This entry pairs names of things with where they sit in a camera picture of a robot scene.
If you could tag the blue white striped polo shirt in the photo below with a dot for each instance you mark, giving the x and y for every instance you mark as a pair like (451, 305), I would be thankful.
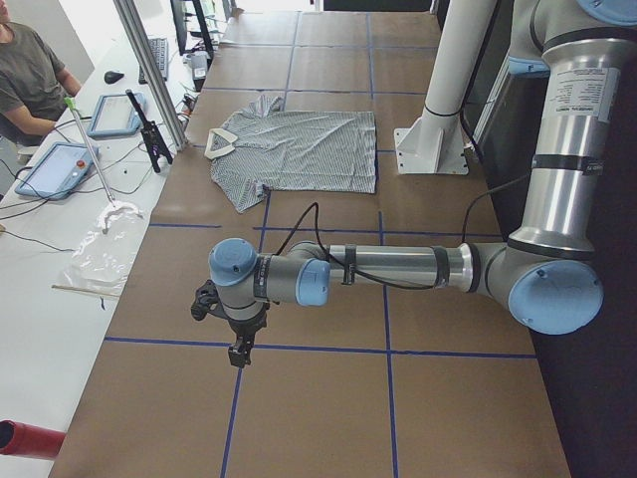
(262, 148)

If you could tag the clear plastic bag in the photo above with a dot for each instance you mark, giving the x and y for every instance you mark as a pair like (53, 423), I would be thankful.
(103, 261)

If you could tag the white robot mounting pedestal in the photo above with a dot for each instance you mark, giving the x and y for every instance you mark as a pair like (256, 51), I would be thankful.
(434, 143)

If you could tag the blue teach pendant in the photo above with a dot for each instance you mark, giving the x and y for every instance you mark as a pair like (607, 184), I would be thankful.
(57, 173)
(114, 116)

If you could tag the near blue teach pendant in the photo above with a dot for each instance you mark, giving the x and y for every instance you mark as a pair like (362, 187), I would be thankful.
(57, 173)

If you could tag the black computer mouse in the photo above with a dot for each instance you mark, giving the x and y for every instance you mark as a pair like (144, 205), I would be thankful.
(111, 77)

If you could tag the black spare gripper stand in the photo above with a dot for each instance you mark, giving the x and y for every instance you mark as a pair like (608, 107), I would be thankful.
(153, 140)

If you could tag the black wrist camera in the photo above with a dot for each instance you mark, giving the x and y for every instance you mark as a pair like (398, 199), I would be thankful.
(206, 302)

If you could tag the silver reacher grabber stick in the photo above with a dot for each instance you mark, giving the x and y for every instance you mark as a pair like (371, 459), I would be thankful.
(114, 206)

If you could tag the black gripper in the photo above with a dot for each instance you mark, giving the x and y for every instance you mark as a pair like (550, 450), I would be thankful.
(247, 327)

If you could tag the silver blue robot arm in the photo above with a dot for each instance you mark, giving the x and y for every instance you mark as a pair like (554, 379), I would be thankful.
(541, 274)

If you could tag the aluminium frame post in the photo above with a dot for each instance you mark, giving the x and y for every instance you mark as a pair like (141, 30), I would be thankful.
(137, 38)

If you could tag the seated person grey t-shirt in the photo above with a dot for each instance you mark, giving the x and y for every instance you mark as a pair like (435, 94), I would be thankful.
(34, 83)

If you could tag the red cylinder tube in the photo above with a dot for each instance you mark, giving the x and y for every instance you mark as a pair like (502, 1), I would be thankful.
(30, 441)

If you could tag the far blue teach pendant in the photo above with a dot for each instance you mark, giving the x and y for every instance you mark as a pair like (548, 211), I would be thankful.
(114, 116)

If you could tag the thin wooden stick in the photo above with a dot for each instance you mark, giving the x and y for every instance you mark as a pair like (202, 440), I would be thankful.
(84, 291)

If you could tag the black keyboard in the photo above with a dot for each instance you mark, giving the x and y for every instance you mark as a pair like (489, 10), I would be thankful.
(159, 50)

